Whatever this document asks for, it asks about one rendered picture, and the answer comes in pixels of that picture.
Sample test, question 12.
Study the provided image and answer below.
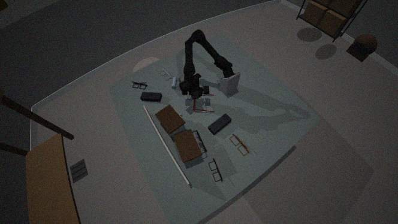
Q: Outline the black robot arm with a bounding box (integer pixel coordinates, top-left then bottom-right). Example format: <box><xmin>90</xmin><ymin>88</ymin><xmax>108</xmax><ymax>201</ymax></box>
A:
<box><xmin>179</xmin><ymin>29</ymin><xmax>235</xmax><ymax>99</ymax></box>

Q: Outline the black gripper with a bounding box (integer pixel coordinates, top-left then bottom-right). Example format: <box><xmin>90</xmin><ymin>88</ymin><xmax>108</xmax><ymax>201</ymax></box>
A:
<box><xmin>182</xmin><ymin>84</ymin><xmax>209</xmax><ymax>95</ymax></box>

